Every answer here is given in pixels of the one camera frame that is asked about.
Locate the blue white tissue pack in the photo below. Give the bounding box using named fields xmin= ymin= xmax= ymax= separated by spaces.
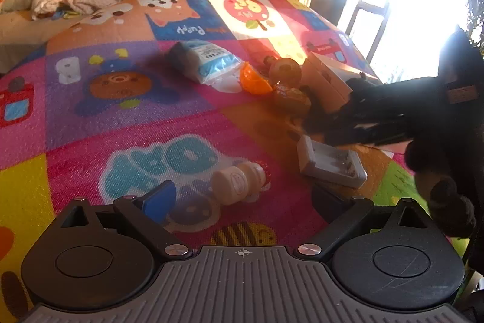
xmin=168 ymin=40 xmax=244 ymax=94

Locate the orange plastic toy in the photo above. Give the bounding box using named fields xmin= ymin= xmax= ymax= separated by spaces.
xmin=240 ymin=62 xmax=273 ymax=95

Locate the white battery charger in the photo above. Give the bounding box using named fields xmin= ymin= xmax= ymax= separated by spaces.
xmin=297 ymin=135 xmax=368 ymax=189

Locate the small yogurt drink bottle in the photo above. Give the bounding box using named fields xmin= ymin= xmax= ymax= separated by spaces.
xmin=210 ymin=161 xmax=272 ymax=206

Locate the orange cartoon figurine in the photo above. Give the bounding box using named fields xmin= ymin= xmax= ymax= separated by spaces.
xmin=273 ymin=84 xmax=312 ymax=116

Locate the white cardboard box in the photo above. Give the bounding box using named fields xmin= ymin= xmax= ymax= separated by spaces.
xmin=301 ymin=52 xmax=381 ymax=112

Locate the colourful cartoon play mat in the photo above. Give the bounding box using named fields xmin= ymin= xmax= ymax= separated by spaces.
xmin=1 ymin=0 xmax=464 ymax=322

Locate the round brown toy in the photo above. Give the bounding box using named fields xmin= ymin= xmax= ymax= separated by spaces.
xmin=269 ymin=57 xmax=302 ymax=88

